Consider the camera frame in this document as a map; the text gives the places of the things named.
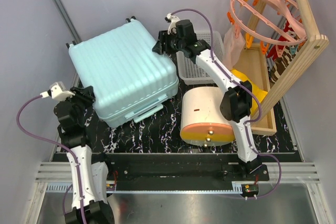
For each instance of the translucent pink plastic bag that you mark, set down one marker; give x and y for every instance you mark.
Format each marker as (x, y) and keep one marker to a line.
(233, 45)

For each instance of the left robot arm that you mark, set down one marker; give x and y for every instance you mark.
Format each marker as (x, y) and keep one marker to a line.
(89, 177)

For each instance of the pink round clip hanger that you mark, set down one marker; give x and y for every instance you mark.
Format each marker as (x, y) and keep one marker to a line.
(249, 34)

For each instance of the light blue hard-shell suitcase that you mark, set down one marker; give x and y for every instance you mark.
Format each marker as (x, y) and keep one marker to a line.
(130, 82)

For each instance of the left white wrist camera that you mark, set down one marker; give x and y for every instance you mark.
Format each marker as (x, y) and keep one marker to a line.
(57, 91)

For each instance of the yellow cloth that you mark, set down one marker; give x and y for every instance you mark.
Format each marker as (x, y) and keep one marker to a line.
(256, 90)

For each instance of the wooden hanger rack frame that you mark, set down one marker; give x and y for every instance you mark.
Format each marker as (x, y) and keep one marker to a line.
(315, 44)

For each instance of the wooden tray base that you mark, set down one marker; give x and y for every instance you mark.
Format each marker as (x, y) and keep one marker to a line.
(253, 64)

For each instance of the white round drum box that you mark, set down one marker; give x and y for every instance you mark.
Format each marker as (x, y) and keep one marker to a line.
(202, 123)

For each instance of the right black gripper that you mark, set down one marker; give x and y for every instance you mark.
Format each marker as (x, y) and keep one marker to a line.
(162, 40)

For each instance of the black marble pattern mat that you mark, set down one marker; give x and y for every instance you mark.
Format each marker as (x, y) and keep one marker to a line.
(159, 133)

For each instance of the white perforated plastic basket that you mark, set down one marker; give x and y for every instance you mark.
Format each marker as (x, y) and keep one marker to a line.
(190, 72)

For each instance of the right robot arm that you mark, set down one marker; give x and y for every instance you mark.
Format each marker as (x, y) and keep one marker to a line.
(237, 95)

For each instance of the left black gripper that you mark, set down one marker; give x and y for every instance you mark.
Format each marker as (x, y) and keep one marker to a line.
(88, 93)

